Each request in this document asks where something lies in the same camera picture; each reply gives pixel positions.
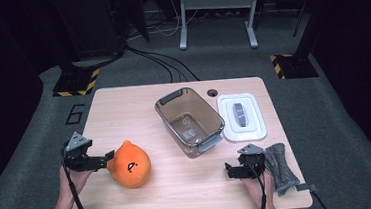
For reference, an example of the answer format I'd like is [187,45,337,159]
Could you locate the person's left hand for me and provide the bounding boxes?
[57,163,97,203]

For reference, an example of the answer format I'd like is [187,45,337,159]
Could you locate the grey fluffy cloth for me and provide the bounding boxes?
[262,141,302,198]

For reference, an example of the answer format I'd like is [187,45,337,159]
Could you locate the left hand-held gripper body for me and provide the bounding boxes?
[59,130,96,174]

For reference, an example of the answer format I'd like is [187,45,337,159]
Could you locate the grey table clamp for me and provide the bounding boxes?
[294,181,319,194]

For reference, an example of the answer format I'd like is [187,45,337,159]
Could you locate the white metal stand frame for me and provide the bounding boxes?
[175,0,267,55]

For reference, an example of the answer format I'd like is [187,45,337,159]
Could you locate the black cabinet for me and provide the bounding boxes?
[53,0,128,62]

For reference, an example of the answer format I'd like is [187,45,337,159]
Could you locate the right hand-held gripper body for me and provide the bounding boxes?
[236,141,267,181]

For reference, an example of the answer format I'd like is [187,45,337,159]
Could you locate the white floor cable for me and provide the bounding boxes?
[151,0,202,39]

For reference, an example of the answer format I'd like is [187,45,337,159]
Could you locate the orange plush toy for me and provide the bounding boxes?
[104,137,154,191]

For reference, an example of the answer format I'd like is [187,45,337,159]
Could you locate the black stand with striped base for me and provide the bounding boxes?
[49,54,102,99]
[267,23,320,82]

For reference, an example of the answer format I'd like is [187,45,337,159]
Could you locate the black floor cables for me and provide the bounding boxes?
[125,39,201,88]

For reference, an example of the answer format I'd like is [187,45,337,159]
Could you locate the left hand-held gripper black cable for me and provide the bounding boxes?
[59,138,97,209]

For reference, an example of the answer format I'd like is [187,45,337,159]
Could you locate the clear brown storage box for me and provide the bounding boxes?
[152,84,229,162]

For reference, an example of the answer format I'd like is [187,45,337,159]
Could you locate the white lid with grey handle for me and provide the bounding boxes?
[216,90,269,145]

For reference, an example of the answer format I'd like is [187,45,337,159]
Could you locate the person's right hand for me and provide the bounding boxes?
[240,169,277,208]

